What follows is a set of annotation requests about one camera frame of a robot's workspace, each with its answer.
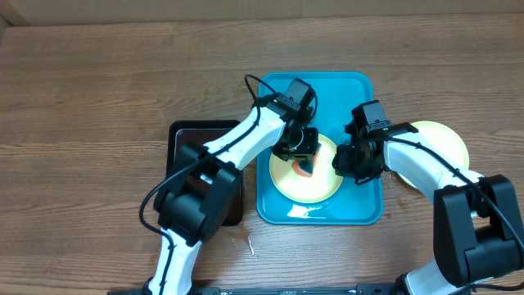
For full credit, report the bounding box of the yellow plate with red stain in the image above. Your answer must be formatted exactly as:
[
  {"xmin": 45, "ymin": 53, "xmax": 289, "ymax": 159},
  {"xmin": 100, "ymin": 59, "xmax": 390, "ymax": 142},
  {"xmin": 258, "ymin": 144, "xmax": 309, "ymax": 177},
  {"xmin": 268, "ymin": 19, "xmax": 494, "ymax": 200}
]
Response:
[{"xmin": 269, "ymin": 134, "xmax": 343, "ymax": 203}]

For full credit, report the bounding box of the blue plastic tray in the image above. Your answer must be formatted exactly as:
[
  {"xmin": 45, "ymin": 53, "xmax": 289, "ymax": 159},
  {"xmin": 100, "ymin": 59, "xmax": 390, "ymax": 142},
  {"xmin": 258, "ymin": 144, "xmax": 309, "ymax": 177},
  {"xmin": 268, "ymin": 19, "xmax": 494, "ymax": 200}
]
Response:
[{"xmin": 256, "ymin": 71, "xmax": 384, "ymax": 225}]

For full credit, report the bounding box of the orange and green sponge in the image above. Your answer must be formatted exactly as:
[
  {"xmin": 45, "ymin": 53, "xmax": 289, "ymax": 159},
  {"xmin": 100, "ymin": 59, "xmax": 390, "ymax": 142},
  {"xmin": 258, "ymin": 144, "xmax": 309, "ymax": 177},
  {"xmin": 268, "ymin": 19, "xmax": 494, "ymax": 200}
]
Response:
[{"xmin": 291, "ymin": 145, "xmax": 320, "ymax": 177}]

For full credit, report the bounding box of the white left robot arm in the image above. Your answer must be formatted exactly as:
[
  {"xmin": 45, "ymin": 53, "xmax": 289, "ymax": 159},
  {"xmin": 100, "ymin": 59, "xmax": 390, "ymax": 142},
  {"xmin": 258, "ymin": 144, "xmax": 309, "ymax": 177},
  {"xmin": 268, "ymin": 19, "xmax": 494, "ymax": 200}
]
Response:
[{"xmin": 138, "ymin": 107, "xmax": 318, "ymax": 294}]

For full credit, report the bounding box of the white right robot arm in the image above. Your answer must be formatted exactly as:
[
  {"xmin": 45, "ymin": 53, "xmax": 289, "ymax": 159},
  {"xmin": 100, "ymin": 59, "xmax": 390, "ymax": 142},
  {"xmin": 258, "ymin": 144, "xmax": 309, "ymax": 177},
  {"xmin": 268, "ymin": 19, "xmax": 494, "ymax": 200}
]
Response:
[{"xmin": 332, "ymin": 127, "xmax": 523, "ymax": 294}]

